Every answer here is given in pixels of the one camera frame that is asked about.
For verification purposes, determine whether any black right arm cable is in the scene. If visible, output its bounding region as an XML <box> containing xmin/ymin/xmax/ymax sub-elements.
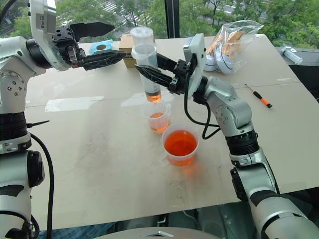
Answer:
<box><xmin>183</xmin><ymin>87</ymin><xmax>221</xmax><ymax>140</ymax></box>

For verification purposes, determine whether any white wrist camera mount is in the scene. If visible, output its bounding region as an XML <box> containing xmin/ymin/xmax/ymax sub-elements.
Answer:
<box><xmin>183</xmin><ymin>33</ymin><xmax>206</xmax><ymax>101</ymax></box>
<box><xmin>29</xmin><ymin>0</ymin><xmax>71</xmax><ymax>72</ymax></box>

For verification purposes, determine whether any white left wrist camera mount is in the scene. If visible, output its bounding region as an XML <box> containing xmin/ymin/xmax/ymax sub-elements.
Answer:
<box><xmin>29</xmin><ymin>0</ymin><xmax>71</xmax><ymax>72</ymax></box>

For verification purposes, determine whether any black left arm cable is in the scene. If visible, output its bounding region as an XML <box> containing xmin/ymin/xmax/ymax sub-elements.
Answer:
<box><xmin>26</xmin><ymin>120</ymin><xmax>55</xmax><ymax>239</ymax></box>

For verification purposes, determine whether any black window frame post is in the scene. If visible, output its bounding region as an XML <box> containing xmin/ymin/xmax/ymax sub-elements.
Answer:
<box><xmin>164</xmin><ymin>0</ymin><xmax>180</xmax><ymax>39</ymax></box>

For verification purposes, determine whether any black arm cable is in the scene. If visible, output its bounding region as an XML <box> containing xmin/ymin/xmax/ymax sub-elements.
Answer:
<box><xmin>26</xmin><ymin>120</ymin><xmax>55</xmax><ymax>239</ymax></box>
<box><xmin>183</xmin><ymin>87</ymin><xmax>221</xmax><ymax>140</ymax></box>

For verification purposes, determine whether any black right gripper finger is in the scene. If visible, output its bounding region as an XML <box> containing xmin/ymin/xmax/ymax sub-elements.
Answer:
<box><xmin>135</xmin><ymin>64</ymin><xmax>174</xmax><ymax>88</ymax></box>
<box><xmin>156</xmin><ymin>53</ymin><xmax>180</xmax><ymax>73</ymax></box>

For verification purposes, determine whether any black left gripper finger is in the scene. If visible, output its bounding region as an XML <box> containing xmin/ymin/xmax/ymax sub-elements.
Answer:
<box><xmin>80</xmin><ymin>49</ymin><xmax>127</xmax><ymax>71</ymax></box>
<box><xmin>69</xmin><ymin>21</ymin><xmax>116</xmax><ymax>42</ymax></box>

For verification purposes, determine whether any blue tape roll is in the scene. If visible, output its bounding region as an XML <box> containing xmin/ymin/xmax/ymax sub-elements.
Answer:
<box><xmin>88</xmin><ymin>40</ymin><xmax>115</xmax><ymax>54</ymax></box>

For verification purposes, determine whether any orange black screwdriver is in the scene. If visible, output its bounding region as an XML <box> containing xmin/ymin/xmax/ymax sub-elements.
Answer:
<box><xmin>244</xmin><ymin>83</ymin><xmax>273</xmax><ymax>109</ymax></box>

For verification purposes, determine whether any clear syringe on ledge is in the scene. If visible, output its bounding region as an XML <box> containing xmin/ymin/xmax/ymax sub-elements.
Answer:
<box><xmin>282</xmin><ymin>46</ymin><xmax>304</xmax><ymax>65</ymax></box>

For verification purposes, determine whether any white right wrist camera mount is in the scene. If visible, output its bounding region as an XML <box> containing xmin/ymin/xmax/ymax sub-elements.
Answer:
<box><xmin>183</xmin><ymin>33</ymin><xmax>206</xmax><ymax>101</ymax></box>

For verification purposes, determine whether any large clear plastic syringe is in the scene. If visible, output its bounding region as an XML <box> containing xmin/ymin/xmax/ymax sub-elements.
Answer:
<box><xmin>130</xmin><ymin>26</ymin><xmax>164</xmax><ymax>105</ymax></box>

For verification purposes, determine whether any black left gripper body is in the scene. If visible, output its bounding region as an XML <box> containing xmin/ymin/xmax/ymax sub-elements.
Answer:
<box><xmin>51</xmin><ymin>25</ymin><xmax>86</xmax><ymax>69</ymax></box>

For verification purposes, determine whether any small clear measuring cup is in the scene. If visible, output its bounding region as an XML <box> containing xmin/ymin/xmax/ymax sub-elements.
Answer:
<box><xmin>141</xmin><ymin>100</ymin><xmax>172</xmax><ymax>134</ymax></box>

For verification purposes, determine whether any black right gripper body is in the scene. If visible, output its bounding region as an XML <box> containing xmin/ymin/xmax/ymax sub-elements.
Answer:
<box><xmin>167</xmin><ymin>59</ymin><xmax>197</xmax><ymax>96</ymax></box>

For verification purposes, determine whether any grey rounded robot body top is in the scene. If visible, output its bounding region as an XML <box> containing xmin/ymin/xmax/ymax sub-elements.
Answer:
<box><xmin>96</xmin><ymin>227</ymin><xmax>220</xmax><ymax>239</ymax></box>

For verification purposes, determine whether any large clear cup red liquid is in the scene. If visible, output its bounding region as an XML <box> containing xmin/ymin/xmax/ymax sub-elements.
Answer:
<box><xmin>158</xmin><ymin>122</ymin><xmax>200</xmax><ymax>168</ymax></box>

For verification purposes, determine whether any cardboard box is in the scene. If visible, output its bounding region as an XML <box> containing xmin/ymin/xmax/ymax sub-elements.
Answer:
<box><xmin>119</xmin><ymin>34</ymin><xmax>137</xmax><ymax>69</ymax></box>

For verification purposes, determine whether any clear plastic bag with items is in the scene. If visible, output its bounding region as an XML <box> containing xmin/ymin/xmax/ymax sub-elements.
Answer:
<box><xmin>203</xmin><ymin>20</ymin><xmax>264</xmax><ymax>75</ymax></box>

